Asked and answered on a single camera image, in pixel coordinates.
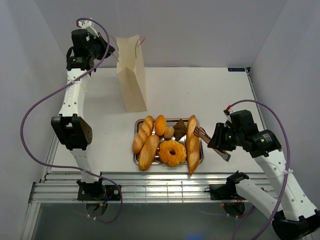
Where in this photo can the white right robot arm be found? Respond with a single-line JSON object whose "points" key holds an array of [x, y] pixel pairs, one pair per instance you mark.
{"points": [[292, 214]]}

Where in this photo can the small round bun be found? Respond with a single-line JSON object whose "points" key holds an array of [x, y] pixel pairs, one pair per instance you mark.
{"points": [[169, 132]]}

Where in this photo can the ring shaped bread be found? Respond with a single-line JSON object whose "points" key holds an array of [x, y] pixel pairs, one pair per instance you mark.
{"points": [[172, 153]]}

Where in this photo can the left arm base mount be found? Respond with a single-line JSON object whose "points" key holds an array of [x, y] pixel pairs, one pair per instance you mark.
{"points": [[97, 196]]}

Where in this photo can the beige paper bag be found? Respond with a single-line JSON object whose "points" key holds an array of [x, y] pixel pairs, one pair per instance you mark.
{"points": [[130, 70]]}

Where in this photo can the metal tray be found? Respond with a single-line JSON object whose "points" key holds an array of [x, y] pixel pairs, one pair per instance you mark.
{"points": [[169, 122]]}

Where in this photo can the long baguette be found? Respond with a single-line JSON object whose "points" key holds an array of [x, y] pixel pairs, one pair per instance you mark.
{"points": [[192, 145]]}

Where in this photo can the blue label right corner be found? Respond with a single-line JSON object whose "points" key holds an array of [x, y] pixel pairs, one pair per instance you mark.
{"points": [[236, 69]]}

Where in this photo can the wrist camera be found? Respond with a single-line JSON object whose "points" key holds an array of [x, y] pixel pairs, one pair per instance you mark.
{"points": [[229, 110], [89, 26]]}

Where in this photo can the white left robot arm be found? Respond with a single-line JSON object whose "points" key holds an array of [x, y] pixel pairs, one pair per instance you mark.
{"points": [[69, 125]]}

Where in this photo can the aluminium frame rail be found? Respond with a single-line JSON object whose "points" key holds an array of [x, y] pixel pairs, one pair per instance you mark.
{"points": [[136, 187]]}

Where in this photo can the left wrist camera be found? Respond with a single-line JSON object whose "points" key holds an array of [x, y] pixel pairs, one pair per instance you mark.
{"points": [[89, 26]]}

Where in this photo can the short loaf front left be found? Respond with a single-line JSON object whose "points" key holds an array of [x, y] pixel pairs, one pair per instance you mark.
{"points": [[148, 152]]}

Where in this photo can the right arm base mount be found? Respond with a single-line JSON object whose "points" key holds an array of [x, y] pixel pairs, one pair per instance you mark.
{"points": [[236, 206]]}

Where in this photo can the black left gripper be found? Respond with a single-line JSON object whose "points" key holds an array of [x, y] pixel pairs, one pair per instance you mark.
{"points": [[104, 45]]}

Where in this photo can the twisted loaf back left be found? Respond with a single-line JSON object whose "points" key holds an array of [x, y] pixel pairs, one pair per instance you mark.
{"points": [[143, 133]]}

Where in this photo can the brown chocolate croissant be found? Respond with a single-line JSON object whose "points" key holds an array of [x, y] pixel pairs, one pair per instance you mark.
{"points": [[180, 130]]}

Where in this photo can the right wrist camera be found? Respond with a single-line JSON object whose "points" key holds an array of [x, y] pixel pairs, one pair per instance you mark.
{"points": [[229, 110]]}

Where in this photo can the orange oval bun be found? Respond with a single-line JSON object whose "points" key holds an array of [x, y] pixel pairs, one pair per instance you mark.
{"points": [[160, 125]]}

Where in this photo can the metal tongs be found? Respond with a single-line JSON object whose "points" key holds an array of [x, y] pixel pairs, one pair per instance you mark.
{"points": [[201, 133]]}

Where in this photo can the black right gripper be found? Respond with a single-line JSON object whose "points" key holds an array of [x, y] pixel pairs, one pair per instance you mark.
{"points": [[217, 138]]}

